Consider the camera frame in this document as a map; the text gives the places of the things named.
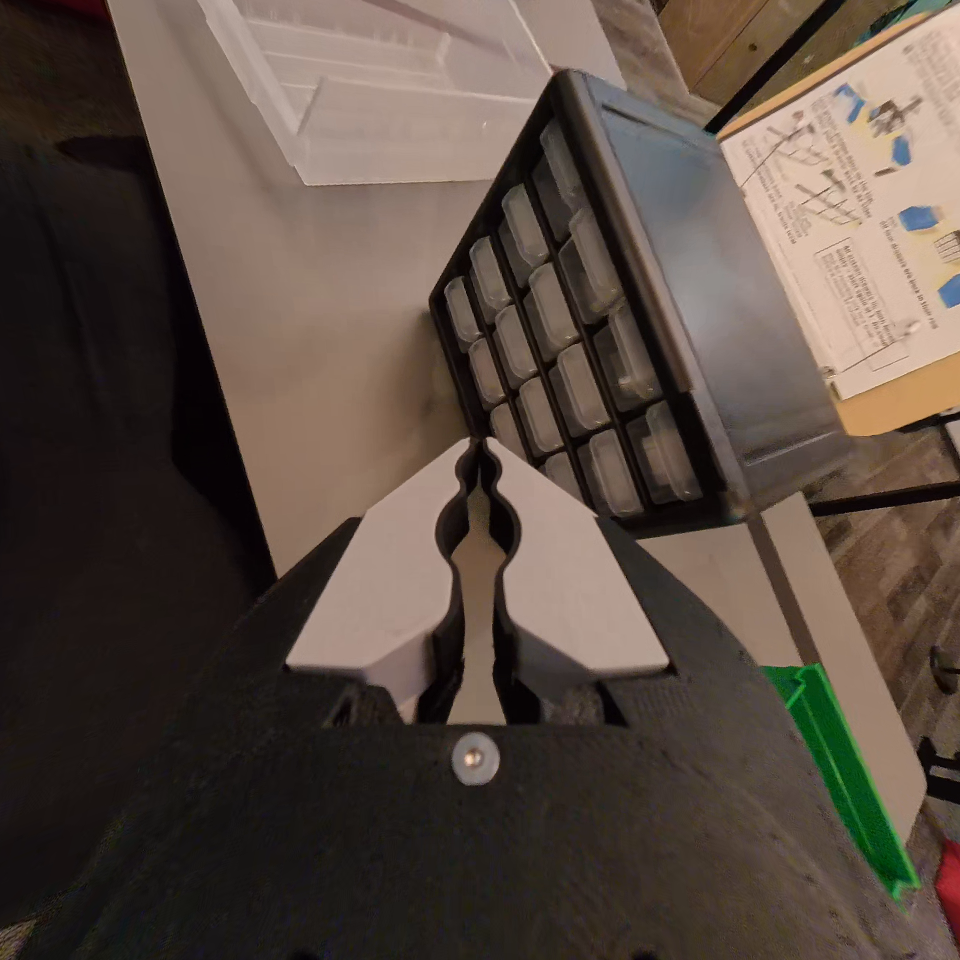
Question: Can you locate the green plastic bin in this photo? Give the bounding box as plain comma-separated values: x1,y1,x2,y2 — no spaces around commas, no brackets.
759,660,922,901

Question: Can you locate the red object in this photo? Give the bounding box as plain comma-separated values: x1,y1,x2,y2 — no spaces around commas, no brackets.
933,838,960,912

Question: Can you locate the printed instruction sheet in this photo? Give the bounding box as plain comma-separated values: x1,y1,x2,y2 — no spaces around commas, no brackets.
720,22,960,402

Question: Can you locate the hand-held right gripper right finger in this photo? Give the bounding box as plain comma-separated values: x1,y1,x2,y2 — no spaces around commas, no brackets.
483,436,672,726

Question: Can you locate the grid of clear drawers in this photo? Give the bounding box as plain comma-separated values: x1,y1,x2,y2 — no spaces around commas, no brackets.
442,116,706,520

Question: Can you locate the clear plastic storage bin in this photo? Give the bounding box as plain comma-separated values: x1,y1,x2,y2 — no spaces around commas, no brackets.
196,0,556,186

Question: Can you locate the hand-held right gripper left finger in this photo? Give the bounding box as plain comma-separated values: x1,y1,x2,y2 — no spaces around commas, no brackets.
283,437,483,725

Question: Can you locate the black drawer cabinet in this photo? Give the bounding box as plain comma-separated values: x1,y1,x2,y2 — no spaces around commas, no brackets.
427,67,858,540

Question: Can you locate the black metal frame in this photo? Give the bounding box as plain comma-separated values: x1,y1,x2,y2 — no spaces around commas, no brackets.
810,420,960,520

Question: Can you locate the person's black clothing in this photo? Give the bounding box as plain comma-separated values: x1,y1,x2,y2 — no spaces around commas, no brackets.
0,135,280,924

